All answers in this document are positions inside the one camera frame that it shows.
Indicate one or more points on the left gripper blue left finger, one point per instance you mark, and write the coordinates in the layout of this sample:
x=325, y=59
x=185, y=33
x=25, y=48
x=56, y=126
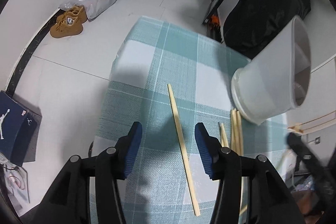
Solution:
x=127, y=149

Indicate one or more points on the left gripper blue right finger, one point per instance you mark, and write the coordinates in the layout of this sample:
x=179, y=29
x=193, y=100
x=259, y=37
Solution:
x=208, y=147

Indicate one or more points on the long bamboo chopstick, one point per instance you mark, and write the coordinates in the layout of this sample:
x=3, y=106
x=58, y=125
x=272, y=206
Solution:
x=183, y=149

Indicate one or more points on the white utensil holder cup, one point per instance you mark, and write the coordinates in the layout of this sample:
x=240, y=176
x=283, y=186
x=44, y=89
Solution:
x=277, y=79

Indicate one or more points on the short bamboo chopstick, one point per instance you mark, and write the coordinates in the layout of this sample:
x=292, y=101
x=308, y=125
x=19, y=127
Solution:
x=223, y=136

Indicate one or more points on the bamboo chopstick beside cup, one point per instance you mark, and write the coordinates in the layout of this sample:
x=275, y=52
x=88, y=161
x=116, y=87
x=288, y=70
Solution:
x=233, y=130
x=239, y=134

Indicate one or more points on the teal plaid tablecloth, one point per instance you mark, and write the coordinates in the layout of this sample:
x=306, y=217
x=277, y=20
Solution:
x=199, y=69

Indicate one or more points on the brown shoe rear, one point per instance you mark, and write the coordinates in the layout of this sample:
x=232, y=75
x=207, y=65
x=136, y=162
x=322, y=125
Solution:
x=75, y=11

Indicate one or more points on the grey plastic parcel bag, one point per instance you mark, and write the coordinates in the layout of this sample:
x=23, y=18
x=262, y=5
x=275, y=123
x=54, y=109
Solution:
x=93, y=8

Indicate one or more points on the black backpack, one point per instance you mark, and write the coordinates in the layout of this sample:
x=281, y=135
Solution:
x=253, y=24

